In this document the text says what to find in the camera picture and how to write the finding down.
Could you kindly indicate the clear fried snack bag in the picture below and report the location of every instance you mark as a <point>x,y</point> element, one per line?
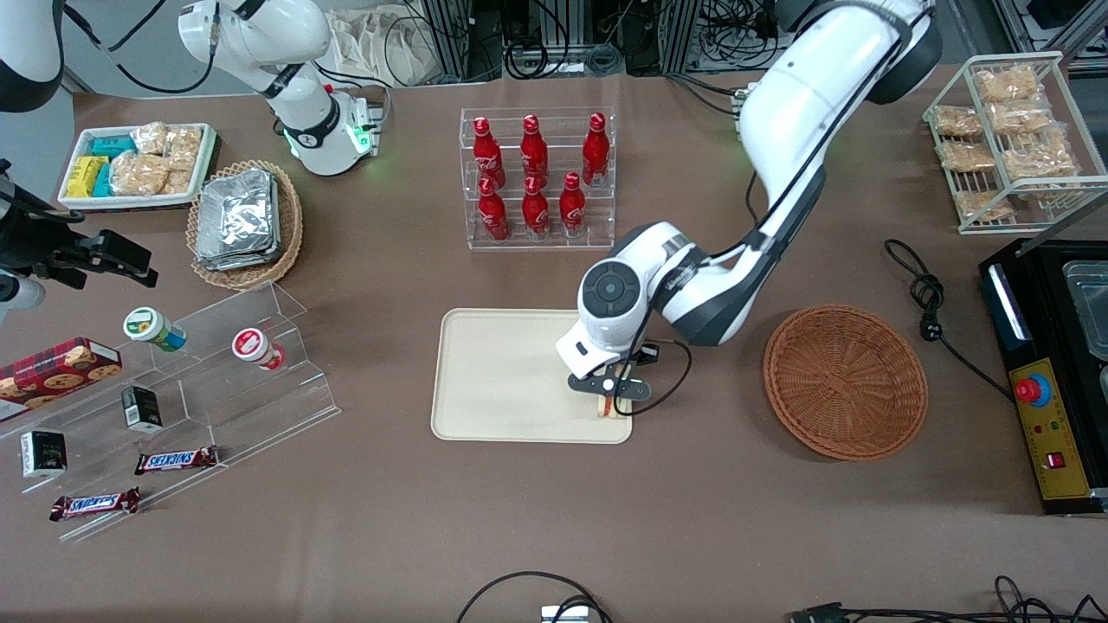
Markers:
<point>956,121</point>
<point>967,156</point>
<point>1039,157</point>
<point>1021,117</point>
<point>1006,83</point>
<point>982,206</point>

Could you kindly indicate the oval wicker basket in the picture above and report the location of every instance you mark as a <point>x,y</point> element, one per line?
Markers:
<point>290,225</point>

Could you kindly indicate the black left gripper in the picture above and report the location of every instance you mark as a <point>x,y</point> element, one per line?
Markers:
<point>638,356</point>

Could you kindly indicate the green lid yogurt cup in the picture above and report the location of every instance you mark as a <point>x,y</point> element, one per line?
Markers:
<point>151,327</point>

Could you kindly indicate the aluminium frame profile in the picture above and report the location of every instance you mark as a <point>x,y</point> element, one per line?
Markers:
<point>450,39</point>

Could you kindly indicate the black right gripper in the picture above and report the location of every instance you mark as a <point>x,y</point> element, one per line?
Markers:
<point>36,243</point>

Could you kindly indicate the round brown wicker basket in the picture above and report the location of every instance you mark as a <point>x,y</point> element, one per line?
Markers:
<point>844,381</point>

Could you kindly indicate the clear acrylic stepped shelf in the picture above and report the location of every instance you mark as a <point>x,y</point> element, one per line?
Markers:
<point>251,415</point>

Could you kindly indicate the clear plastic container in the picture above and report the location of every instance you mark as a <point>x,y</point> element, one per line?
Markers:
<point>1091,311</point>

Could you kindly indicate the triangular sandwich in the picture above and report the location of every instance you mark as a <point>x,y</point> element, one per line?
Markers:
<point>612,408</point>

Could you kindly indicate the red lid yogurt cup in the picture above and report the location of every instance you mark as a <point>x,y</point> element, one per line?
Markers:
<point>255,348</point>

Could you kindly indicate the red cookie box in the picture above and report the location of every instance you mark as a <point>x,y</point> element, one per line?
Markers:
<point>52,376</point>

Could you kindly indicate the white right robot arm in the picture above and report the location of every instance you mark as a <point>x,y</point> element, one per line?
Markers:
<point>260,39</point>

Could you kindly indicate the clear acrylic bottle rack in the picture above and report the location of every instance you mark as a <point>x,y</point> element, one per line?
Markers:
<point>541,244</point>

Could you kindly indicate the white rectangular snack tray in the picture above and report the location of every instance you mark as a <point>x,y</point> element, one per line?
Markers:
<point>130,201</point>

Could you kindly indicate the small black white carton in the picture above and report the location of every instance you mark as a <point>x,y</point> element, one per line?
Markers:
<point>43,454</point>

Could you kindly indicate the silver foil pack stack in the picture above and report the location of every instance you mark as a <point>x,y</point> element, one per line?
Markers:
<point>238,221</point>

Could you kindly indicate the beige cloth bag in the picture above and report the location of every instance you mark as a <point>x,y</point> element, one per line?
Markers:
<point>381,43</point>

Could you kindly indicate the beige plastic tray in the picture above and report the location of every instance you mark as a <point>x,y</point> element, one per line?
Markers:
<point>502,381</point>

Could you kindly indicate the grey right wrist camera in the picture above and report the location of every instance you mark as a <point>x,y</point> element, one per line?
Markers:
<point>19,296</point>

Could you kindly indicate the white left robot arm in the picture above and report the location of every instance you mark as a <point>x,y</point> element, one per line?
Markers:
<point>805,104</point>

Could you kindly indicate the clear rice cracker bag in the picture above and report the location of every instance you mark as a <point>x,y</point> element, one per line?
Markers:
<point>138,173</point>
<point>149,137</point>
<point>178,182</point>
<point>183,147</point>

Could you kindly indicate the brown snickers bar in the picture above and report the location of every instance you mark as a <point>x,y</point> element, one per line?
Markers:
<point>176,459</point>
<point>95,504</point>

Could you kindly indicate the yellow snack pack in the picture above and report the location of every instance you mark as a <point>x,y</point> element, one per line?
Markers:
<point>85,177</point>

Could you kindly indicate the teal snack pack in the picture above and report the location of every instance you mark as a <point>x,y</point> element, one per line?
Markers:
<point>103,180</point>
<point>112,145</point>

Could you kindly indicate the red emergency stop button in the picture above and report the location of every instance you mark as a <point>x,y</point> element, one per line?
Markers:
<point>1032,391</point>

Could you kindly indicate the small silver device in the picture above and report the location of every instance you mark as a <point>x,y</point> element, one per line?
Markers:
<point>564,615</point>

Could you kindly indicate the red cola bottle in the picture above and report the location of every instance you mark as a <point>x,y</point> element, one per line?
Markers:
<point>572,208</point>
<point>494,216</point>
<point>536,212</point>
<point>534,154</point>
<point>595,154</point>
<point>486,156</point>

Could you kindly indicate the black yellow control box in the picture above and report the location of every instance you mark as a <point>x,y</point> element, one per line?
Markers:
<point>1052,450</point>

